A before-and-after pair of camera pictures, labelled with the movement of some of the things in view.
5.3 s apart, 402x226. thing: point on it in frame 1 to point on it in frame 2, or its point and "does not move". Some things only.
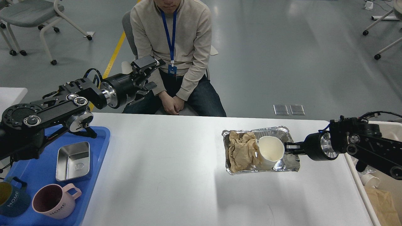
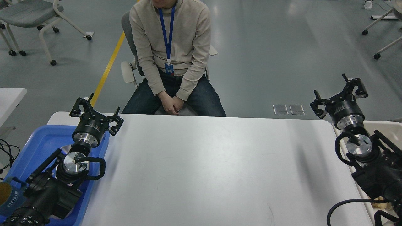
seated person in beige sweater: [180, 34] does not move
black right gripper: [317, 146] to [345, 111]
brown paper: [244, 152] to [386, 205]
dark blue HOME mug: [14, 199] does not move
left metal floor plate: [281, 110] does not move
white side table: [10, 96] does not move
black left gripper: [120, 89] to [90, 129]
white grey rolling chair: [22, 13] does not move
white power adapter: [369, 5] does not move
